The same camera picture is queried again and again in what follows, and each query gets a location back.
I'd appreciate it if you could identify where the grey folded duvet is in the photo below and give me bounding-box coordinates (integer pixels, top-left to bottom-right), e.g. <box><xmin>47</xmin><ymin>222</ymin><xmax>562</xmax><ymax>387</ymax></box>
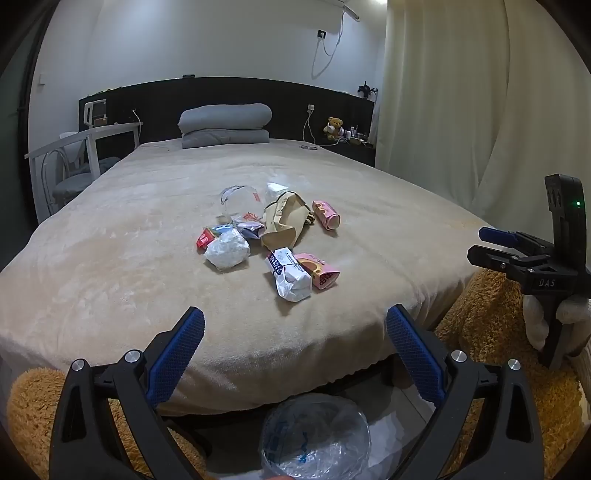
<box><xmin>178</xmin><ymin>103</ymin><xmax>273</xmax><ymax>149</ymax></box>

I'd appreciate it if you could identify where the red green snack wrapper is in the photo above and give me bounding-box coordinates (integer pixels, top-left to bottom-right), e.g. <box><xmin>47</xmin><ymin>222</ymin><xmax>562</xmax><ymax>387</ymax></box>
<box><xmin>196</xmin><ymin>224</ymin><xmax>236</xmax><ymax>253</ymax></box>

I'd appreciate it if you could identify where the chair with grey cushion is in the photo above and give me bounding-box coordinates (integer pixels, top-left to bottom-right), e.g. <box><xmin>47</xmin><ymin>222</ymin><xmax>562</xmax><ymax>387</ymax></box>
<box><xmin>42</xmin><ymin>136</ymin><xmax>122</xmax><ymax>219</ymax></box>

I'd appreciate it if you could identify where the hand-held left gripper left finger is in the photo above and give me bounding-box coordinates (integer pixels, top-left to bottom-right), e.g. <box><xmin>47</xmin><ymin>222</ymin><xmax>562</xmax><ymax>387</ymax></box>
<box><xmin>48</xmin><ymin>306</ymin><xmax>206</xmax><ymax>480</ymax></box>

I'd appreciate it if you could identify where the headboard socket with cable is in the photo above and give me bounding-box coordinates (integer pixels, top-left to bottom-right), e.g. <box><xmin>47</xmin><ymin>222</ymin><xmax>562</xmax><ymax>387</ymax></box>
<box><xmin>302</xmin><ymin>104</ymin><xmax>320</xmax><ymax>145</ymax></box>

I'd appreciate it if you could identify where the cream curtain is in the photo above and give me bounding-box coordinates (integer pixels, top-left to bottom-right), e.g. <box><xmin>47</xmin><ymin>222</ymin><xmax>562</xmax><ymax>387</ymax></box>
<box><xmin>375</xmin><ymin>0</ymin><xmax>591</xmax><ymax>243</ymax></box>

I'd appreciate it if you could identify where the brown paper bag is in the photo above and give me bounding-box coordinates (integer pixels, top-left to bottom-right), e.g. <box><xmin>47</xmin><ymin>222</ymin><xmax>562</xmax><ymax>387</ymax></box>
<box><xmin>261</xmin><ymin>190</ymin><xmax>311</xmax><ymax>251</ymax></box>

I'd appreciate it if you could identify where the clear plastic packaging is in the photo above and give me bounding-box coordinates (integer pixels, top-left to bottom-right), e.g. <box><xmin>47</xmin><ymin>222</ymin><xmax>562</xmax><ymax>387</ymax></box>
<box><xmin>219</xmin><ymin>185</ymin><xmax>264</xmax><ymax>223</ymax></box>

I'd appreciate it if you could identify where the white plastic bag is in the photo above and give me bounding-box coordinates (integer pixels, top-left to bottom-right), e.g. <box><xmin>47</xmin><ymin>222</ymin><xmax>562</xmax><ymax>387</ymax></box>
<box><xmin>204</xmin><ymin>227</ymin><xmax>251</xmax><ymax>271</ymax></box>

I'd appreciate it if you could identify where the person's right hand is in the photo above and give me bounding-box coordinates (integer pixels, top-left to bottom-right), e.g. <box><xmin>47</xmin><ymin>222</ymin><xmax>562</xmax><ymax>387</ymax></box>
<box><xmin>523</xmin><ymin>293</ymin><xmax>591</xmax><ymax>357</ymax></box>

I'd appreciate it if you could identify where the cream plush pillow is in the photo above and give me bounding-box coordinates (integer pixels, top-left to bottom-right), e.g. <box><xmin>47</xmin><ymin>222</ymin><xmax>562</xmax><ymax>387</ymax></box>
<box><xmin>0</xmin><ymin>137</ymin><xmax>504</xmax><ymax>416</ymax></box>

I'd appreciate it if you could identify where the person's right forearm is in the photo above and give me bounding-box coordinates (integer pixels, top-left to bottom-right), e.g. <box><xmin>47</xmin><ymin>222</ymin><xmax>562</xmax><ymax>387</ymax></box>
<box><xmin>570</xmin><ymin>339</ymin><xmax>591</xmax><ymax>384</ymax></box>

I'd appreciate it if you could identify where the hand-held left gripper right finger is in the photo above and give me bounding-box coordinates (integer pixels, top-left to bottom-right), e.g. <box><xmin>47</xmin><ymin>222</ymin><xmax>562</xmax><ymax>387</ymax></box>
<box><xmin>386</xmin><ymin>305</ymin><xmax>546</xmax><ymax>480</ymax></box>

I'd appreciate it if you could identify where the white power cable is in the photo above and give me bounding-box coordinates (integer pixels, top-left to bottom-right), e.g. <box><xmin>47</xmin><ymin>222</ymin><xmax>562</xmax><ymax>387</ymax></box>
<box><xmin>311</xmin><ymin>8</ymin><xmax>347</xmax><ymax>78</ymax></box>

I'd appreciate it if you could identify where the small clear plastic piece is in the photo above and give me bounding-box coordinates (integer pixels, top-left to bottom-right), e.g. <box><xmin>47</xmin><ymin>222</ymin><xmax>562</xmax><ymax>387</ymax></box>
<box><xmin>265</xmin><ymin>181</ymin><xmax>290</xmax><ymax>204</ymax></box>

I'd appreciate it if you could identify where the white air conditioner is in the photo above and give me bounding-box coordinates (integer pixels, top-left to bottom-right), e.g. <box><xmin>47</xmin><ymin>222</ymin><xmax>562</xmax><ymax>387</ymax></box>
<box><xmin>330</xmin><ymin>0</ymin><xmax>389</xmax><ymax>21</ymax></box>

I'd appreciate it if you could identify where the cluster of small bottles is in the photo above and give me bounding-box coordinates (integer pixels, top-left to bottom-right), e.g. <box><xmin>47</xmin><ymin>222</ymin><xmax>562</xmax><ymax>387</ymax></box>
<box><xmin>344</xmin><ymin>124</ymin><xmax>371</xmax><ymax>147</ymax></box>

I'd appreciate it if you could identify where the white wrapper blue print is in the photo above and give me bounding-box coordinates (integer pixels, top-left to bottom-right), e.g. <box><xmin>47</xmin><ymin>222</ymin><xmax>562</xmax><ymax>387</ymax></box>
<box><xmin>265</xmin><ymin>248</ymin><xmax>314</xmax><ymax>303</ymax></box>

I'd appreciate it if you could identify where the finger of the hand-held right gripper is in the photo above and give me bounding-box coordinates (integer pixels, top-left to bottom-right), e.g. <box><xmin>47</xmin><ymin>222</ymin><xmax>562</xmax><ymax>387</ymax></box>
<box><xmin>467</xmin><ymin>244</ymin><xmax>550</xmax><ymax>278</ymax></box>
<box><xmin>478</xmin><ymin>226</ymin><xmax>555</xmax><ymax>254</ymax></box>

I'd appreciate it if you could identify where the bin with clear liner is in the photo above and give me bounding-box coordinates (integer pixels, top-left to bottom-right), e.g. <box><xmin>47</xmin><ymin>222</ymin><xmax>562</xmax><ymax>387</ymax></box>
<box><xmin>259</xmin><ymin>392</ymin><xmax>371</xmax><ymax>480</ymax></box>

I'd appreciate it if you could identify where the silver purple snack packet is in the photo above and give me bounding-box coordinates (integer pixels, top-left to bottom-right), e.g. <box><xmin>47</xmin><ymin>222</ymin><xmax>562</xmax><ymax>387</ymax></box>
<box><xmin>233</xmin><ymin>211</ymin><xmax>267</xmax><ymax>239</ymax></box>

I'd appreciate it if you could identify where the black headboard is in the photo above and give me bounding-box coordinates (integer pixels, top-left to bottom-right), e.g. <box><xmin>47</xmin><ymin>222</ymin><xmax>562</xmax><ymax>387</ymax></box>
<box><xmin>78</xmin><ymin>76</ymin><xmax>376</xmax><ymax>167</ymax></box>

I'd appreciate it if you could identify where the white chair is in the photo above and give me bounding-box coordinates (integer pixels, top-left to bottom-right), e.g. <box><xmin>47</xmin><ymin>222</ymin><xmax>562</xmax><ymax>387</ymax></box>
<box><xmin>24</xmin><ymin>121</ymin><xmax>145</xmax><ymax>185</ymax></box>

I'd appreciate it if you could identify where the pink snack box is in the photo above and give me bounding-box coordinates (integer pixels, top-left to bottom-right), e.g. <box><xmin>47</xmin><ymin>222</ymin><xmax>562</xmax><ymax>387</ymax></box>
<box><xmin>294</xmin><ymin>252</ymin><xmax>341</xmax><ymax>291</ymax></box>

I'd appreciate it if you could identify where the black nightstand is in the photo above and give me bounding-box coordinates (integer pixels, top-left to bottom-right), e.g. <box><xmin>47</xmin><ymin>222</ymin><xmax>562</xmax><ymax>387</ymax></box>
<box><xmin>318</xmin><ymin>138</ymin><xmax>376</xmax><ymax>168</ymax></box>

